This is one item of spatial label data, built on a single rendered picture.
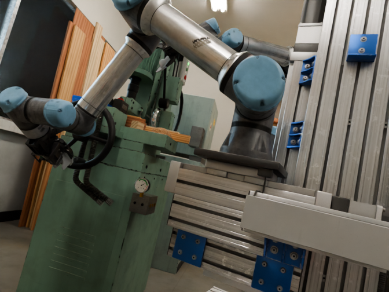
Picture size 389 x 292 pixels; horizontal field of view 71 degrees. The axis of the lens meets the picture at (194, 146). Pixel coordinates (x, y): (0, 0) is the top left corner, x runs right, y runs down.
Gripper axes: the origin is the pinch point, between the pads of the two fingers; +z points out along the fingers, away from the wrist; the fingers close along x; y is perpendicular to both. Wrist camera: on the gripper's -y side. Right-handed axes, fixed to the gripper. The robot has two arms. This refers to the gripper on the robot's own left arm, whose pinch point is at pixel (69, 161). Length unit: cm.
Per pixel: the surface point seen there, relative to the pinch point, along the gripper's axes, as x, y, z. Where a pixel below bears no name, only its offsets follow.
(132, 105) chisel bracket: 3, -48, 16
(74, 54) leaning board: -111, -154, 66
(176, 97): 19, -70, 28
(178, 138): 30, -36, 25
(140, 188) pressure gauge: 22.9, -2.9, 18.9
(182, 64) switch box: 17, -95, 24
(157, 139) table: 24.4, -25.6, 13.5
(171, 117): 19, -57, 33
